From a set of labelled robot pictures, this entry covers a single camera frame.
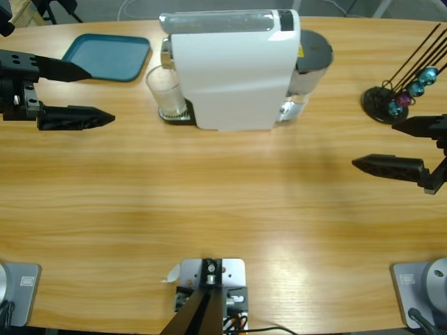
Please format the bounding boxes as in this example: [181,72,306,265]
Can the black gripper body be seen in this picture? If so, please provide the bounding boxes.
[0,49,45,122]
[424,137,447,195]

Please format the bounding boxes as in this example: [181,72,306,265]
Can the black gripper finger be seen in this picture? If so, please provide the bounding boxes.
[36,104,116,132]
[351,154,431,186]
[34,55,94,84]
[391,114,447,140]

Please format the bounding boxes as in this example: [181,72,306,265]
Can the clear drinking glass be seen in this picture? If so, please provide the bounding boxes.
[145,65,189,119]

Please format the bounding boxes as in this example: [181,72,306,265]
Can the purple coffee capsule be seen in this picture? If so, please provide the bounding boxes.
[395,92,415,108]

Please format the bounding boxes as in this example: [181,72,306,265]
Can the white capsule coffee machine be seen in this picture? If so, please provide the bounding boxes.
[159,8,310,133]

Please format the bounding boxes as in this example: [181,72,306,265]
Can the teal plastic tray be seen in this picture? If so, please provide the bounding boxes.
[61,33,152,83]

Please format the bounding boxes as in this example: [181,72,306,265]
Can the black capsule stand with rods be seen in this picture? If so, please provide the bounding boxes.
[362,23,447,124]

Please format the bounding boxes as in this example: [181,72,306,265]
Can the wooden crate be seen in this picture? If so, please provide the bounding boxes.
[8,0,46,29]

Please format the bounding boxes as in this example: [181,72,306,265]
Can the black stand legs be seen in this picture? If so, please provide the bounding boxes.
[33,0,85,24]

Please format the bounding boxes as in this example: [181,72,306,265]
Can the silver drip tray grate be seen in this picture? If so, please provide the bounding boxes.
[159,99,193,124]

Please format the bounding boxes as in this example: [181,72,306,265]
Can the grey metal leg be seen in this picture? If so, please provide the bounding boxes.
[372,0,392,18]

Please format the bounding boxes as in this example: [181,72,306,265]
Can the grey water tank dark lid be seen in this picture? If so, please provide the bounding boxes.
[288,29,335,105]

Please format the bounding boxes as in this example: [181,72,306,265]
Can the white paper tag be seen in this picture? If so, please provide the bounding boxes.
[160,263,181,283]

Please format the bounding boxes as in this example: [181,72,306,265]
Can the white mounting block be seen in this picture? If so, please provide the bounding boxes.
[174,257,251,335]

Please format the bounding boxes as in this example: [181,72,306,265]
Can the white cable on floor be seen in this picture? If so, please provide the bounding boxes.
[117,0,161,20]

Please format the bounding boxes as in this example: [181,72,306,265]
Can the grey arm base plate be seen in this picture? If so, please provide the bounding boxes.
[390,257,447,329]
[0,262,42,328]

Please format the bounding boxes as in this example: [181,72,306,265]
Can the black cable at base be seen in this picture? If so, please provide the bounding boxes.
[407,307,437,335]
[0,301,15,327]

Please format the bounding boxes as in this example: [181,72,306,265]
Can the black cable under mounting block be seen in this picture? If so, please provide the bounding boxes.
[244,326,294,335]

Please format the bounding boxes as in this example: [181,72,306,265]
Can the black camera post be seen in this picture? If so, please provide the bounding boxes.
[160,258,224,335]

